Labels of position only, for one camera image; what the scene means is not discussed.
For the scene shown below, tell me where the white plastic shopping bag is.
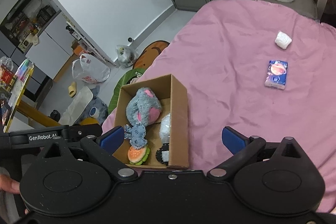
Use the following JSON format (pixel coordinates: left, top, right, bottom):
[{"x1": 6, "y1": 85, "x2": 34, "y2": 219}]
[{"x1": 71, "y1": 53, "x2": 110, "y2": 84}]

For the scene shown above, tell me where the yellow slipper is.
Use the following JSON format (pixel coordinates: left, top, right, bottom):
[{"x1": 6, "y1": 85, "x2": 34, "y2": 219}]
[{"x1": 68, "y1": 81, "x2": 77, "y2": 98}]

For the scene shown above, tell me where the green leaf cartoon mat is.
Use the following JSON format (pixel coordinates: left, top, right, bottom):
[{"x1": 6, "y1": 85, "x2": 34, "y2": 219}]
[{"x1": 107, "y1": 68, "x2": 146, "y2": 114}]

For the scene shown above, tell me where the grey pink plush toy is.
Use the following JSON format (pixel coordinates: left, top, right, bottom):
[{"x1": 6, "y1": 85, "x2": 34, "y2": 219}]
[{"x1": 126, "y1": 88, "x2": 162, "y2": 127}]

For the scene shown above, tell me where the orange capybara floor mat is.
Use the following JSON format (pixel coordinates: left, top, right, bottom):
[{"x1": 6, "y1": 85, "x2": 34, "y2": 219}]
[{"x1": 133, "y1": 40, "x2": 170, "y2": 69}]

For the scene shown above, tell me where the clear bubble wrap bag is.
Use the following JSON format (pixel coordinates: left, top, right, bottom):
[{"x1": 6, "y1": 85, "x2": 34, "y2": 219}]
[{"x1": 159, "y1": 114, "x2": 171, "y2": 144}]

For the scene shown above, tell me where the operator left hand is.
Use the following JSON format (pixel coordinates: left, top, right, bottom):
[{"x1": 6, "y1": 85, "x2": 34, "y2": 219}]
[{"x1": 0, "y1": 173, "x2": 29, "y2": 215}]

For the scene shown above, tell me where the brown cardboard box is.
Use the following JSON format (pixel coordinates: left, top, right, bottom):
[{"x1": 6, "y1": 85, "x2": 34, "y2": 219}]
[{"x1": 113, "y1": 75, "x2": 189, "y2": 169}]

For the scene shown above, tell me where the black white patterned item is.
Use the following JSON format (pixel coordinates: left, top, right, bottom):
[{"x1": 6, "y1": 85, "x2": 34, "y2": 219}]
[{"x1": 155, "y1": 143, "x2": 169, "y2": 166}]

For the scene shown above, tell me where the blue tissue pack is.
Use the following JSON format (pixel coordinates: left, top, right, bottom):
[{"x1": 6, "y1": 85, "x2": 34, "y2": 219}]
[{"x1": 264, "y1": 60, "x2": 288, "y2": 90}]

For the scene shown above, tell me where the hamburger squishy toy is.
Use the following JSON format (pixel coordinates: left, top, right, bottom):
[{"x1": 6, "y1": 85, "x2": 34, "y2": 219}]
[{"x1": 127, "y1": 145, "x2": 150, "y2": 165}]

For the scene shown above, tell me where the pink bed sheet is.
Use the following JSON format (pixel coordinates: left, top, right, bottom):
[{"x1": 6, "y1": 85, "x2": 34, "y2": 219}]
[{"x1": 101, "y1": 0, "x2": 336, "y2": 214}]

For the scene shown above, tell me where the small clear trash bag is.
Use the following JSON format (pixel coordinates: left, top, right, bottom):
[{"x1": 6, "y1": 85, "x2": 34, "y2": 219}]
[{"x1": 116, "y1": 45, "x2": 138, "y2": 68}]

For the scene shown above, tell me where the small grey plush keychain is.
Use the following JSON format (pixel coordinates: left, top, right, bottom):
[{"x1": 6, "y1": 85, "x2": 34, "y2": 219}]
[{"x1": 124, "y1": 123, "x2": 147, "y2": 149}]

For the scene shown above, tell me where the white cloth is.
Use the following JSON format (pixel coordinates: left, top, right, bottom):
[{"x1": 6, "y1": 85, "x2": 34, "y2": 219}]
[{"x1": 274, "y1": 31, "x2": 292, "y2": 50}]

